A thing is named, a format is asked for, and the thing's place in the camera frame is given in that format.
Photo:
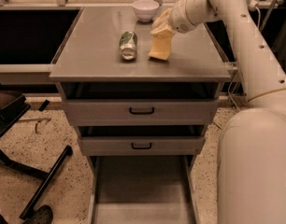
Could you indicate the black middle drawer handle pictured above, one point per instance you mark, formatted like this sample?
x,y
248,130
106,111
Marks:
x,y
136,146

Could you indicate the black top drawer handle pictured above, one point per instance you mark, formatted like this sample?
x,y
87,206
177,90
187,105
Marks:
x,y
141,111

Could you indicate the grey bottom drawer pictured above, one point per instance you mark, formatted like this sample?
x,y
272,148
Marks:
x,y
142,190

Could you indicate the black drawer handle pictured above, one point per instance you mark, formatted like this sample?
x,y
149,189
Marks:
x,y
141,111
136,146

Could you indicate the grey middle drawer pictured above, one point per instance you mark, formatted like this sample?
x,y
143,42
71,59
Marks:
x,y
121,146

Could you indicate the dark cabinet at right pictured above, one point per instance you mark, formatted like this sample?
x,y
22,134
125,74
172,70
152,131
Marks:
x,y
283,31

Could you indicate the black perforated shoe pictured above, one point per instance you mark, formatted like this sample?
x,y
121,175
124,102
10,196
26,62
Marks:
x,y
43,215

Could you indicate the grey horizontal rail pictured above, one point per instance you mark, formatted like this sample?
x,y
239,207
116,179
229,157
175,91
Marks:
x,y
25,74

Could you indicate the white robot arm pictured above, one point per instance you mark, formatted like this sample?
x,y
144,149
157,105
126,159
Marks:
x,y
251,173

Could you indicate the grey drawer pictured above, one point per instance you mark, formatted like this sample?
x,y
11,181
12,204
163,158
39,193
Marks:
x,y
142,190
121,146
116,112

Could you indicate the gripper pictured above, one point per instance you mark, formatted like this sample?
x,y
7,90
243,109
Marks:
x,y
178,17

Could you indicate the yellow green sponge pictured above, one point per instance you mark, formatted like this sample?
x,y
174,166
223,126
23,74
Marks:
x,y
161,47

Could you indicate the green soda can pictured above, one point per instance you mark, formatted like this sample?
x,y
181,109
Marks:
x,y
128,43

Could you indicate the grey drawer cabinet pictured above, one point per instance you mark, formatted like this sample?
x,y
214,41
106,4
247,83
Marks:
x,y
90,67

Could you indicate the grey top drawer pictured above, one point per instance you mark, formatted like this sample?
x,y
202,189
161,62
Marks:
x,y
116,112

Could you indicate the white ceramic bowl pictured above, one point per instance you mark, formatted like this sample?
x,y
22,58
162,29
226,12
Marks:
x,y
145,10

